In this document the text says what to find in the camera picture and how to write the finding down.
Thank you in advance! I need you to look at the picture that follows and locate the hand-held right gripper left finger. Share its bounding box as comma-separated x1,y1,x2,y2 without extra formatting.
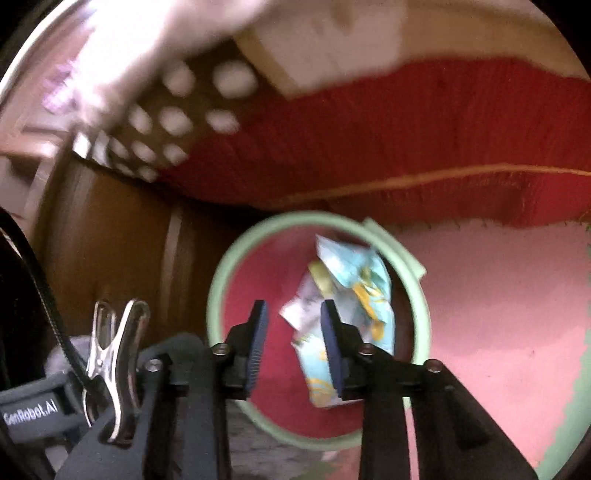
55,300,271,480

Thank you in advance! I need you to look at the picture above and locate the light blue snack wrapper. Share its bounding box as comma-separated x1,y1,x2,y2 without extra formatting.
279,233,398,409

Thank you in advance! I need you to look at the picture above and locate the red bed skirt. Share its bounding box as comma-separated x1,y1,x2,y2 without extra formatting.
159,58,591,227

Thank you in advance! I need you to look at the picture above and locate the metal spring clip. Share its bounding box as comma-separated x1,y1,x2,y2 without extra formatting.
83,299,152,446

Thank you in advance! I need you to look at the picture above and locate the dark wooden nightstand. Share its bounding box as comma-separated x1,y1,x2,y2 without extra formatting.
34,152,245,352

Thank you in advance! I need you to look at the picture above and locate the beige mattress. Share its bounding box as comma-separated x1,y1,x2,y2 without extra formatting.
233,0,587,100

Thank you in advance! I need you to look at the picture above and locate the brown polka dot sheet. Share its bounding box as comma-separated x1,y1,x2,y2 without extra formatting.
71,39,259,183

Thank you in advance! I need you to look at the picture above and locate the red bin with green rim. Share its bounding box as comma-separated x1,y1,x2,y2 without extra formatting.
205,210,432,453

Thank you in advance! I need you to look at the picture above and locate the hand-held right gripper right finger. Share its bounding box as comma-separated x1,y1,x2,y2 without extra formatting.
320,299,540,480

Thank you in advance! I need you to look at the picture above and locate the black braided cable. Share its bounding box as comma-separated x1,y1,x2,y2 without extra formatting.
0,210,100,407

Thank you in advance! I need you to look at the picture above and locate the pink printed quilt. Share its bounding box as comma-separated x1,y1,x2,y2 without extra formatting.
41,0,273,125

